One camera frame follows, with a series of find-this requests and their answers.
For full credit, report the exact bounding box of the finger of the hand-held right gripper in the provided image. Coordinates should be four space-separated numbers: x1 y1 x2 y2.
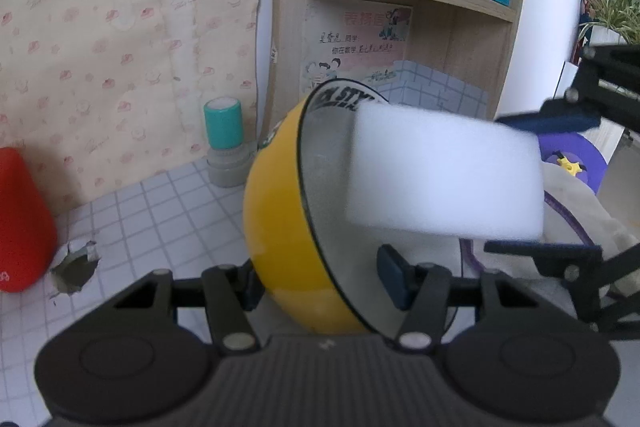
484 232 640 342
495 45 640 136

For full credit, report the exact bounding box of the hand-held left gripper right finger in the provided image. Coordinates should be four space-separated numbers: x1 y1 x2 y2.
378 244 591 352

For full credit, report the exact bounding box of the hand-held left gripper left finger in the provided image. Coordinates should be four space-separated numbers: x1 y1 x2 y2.
85 259 263 354

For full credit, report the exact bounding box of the yellow bowl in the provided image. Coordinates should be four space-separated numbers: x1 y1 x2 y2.
243 79 463 337

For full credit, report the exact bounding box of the white sponge block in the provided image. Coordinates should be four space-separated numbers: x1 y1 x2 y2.
345 103 547 242

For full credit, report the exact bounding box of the purple disc yellow star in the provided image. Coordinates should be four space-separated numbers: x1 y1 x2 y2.
542 132 608 195

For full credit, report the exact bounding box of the white cloth bag purple trim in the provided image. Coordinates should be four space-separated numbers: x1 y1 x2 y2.
460 164 640 298

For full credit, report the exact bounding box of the potted green plant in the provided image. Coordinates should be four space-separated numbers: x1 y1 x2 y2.
580 0 640 46

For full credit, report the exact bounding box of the teal capped small bottle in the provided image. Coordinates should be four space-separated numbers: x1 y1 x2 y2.
203 97 251 188

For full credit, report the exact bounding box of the red cylindrical speaker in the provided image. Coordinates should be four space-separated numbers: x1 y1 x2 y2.
0 148 58 294

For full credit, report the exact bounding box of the cartoon certificate wall poster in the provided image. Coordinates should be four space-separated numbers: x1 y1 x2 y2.
300 4 413 95

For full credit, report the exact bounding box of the white wall cable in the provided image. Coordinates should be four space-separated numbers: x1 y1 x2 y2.
254 0 279 148

